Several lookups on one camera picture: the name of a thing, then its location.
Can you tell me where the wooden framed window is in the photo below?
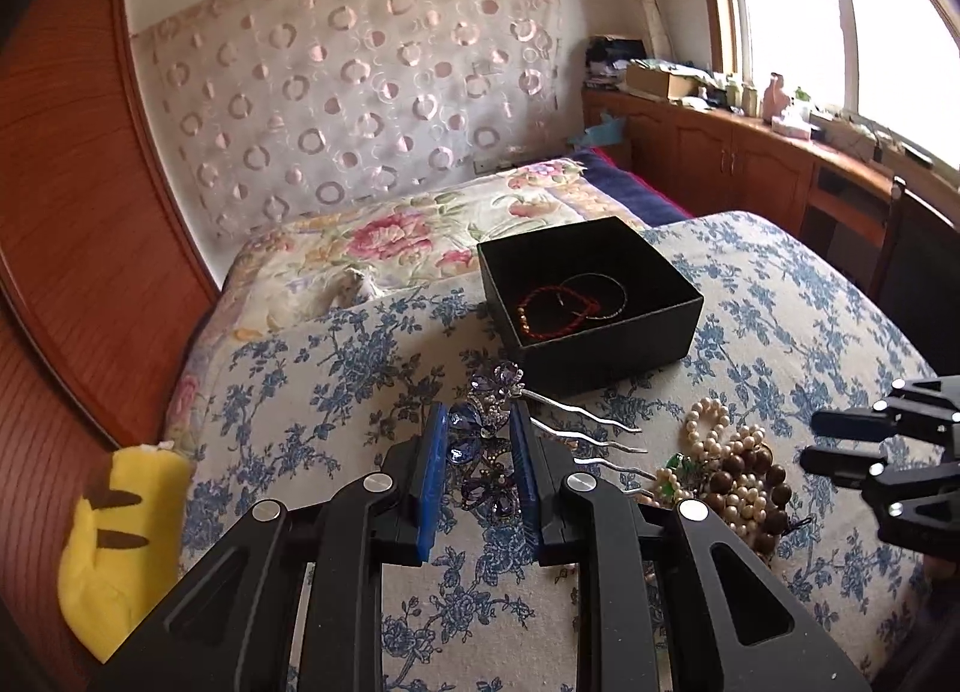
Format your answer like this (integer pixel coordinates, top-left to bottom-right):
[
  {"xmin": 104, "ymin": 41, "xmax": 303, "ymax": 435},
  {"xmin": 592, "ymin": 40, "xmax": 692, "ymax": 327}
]
[{"xmin": 690, "ymin": 0, "xmax": 960, "ymax": 176}]

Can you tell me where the blue floral bed sheet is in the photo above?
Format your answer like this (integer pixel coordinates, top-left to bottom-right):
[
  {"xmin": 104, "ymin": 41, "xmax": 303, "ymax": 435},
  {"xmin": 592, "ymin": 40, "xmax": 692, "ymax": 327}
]
[{"xmin": 176, "ymin": 210, "xmax": 946, "ymax": 692}]

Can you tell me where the green bead ornament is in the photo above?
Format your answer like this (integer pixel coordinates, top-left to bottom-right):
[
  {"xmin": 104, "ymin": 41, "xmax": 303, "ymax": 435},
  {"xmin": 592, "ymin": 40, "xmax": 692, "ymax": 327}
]
[{"xmin": 652, "ymin": 453, "xmax": 702, "ymax": 506}]

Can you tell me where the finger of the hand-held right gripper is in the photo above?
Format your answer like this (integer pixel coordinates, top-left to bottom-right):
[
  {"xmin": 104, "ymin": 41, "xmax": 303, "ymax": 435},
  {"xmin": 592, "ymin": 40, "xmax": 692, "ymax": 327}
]
[
  {"xmin": 799, "ymin": 443, "xmax": 960, "ymax": 559},
  {"xmin": 811, "ymin": 375, "xmax": 960, "ymax": 447}
]

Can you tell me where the thin dark bangle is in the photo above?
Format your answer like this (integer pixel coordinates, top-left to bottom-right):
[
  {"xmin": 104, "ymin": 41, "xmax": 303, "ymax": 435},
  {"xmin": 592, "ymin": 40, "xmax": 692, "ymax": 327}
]
[{"xmin": 559, "ymin": 272, "xmax": 627, "ymax": 322}]

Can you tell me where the purple flower silver hairpin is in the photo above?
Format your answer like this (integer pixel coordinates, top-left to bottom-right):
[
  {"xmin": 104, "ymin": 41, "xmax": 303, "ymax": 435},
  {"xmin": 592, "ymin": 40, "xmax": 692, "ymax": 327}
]
[{"xmin": 466, "ymin": 360, "xmax": 652, "ymax": 455}]

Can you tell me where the white pearl necklace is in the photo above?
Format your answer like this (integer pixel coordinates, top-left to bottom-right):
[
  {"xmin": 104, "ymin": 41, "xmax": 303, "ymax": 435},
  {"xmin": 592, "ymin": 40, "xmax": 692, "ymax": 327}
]
[{"xmin": 682, "ymin": 396, "xmax": 788, "ymax": 550}]

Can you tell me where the navy blanket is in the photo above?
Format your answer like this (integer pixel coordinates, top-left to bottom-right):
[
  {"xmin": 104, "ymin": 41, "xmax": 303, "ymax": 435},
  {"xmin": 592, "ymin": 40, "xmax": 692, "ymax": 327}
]
[{"xmin": 574, "ymin": 146, "xmax": 695, "ymax": 228}]

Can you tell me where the circle patterned wall cloth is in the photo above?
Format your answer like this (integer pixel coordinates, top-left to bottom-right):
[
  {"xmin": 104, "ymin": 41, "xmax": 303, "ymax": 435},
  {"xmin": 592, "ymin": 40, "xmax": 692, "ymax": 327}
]
[{"xmin": 131, "ymin": 0, "xmax": 563, "ymax": 251}]

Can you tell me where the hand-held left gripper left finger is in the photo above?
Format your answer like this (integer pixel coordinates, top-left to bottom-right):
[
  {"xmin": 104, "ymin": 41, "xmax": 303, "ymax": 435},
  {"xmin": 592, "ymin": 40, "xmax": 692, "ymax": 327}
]
[{"xmin": 90, "ymin": 403, "xmax": 451, "ymax": 692}]

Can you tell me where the dark pile of clothes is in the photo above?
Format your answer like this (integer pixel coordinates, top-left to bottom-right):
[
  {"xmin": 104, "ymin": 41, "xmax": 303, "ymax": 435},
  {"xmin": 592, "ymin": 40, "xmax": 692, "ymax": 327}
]
[{"xmin": 585, "ymin": 34, "xmax": 647, "ymax": 89}]

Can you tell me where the yellow plush toy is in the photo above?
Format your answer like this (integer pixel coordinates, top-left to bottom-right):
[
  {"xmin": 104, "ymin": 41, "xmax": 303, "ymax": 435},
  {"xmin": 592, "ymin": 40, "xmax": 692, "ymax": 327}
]
[{"xmin": 58, "ymin": 441, "xmax": 192, "ymax": 663}]

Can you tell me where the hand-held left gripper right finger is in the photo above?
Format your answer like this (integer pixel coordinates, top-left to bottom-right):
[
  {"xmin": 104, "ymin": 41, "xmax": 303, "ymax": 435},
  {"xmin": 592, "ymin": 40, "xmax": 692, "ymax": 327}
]
[{"xmin": 508, "ymin": 399, "xmax": 875, "ymax": 692}]

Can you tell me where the blue crystal butterfly hairpin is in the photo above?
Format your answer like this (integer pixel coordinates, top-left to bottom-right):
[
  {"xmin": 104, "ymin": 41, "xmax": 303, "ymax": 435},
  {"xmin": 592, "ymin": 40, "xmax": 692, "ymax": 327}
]
[{"xmin": 444, "ymin": 399, "xmax": 676, "ymax": 513}]

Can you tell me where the wooden cabinet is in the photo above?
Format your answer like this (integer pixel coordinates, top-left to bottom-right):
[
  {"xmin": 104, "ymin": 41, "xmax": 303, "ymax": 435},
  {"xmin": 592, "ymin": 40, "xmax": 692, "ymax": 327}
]
[{"xmin": 581, "ymin": 88, "xmax": 960, "ymax": 266}]

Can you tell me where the cardboard box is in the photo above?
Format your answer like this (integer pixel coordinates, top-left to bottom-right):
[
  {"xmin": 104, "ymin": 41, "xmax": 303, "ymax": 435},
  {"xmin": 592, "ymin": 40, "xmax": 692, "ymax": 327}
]
[{"xmin": 625, "ymin": 61, "xmax": 702, "ymax": 101}]

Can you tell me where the blue plastic bag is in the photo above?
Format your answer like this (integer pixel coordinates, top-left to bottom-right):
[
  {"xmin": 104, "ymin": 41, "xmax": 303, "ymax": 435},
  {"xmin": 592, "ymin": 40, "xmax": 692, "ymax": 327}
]
[{"xmin": 568, "ymin": 111, "xmax": 627, "ymax": 149}]

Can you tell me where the pink figurine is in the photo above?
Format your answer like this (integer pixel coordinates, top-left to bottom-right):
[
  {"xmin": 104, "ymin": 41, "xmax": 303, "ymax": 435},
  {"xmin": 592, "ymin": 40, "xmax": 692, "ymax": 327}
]
[{"xmin": 761, "ymin": 72, "xmax": 796, "ymax": 119}]

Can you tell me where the black jewelry box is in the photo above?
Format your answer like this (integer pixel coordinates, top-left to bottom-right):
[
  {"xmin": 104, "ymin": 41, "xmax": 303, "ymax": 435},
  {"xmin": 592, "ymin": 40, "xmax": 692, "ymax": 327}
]
[{"xmin": 477, "ymin": 216, "xmax": 704, "ymax": 397}]

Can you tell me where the dark wooden chair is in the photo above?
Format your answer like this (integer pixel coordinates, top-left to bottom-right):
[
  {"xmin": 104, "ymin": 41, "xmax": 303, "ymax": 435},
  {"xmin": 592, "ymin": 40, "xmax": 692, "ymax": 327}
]
[{"xmin": 870, "ymin": 176, "xmax": 960, "ymax": 333}]

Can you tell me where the brown wooden bead bracelet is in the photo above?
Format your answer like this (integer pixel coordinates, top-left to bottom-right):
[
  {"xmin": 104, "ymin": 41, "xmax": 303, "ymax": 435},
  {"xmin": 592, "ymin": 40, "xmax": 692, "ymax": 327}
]
[{"xmin": 709, "ymin": 448, "xmax": 792, "ymax": 535}]

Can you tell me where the cream floral blanket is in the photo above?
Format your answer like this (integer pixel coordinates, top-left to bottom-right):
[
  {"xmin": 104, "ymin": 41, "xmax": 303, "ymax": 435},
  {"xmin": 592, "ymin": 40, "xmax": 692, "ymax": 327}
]
[{"xmin": 161, "ymin": 158, "xmax": 653, "ymax": 453}]

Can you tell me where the red cord bracelet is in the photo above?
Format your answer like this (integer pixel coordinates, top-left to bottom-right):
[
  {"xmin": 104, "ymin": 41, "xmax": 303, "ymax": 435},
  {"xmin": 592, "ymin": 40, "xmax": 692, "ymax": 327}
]
[{"xmin": 516, "ymin": 285, "xmax": 605, "ymax": 342}]

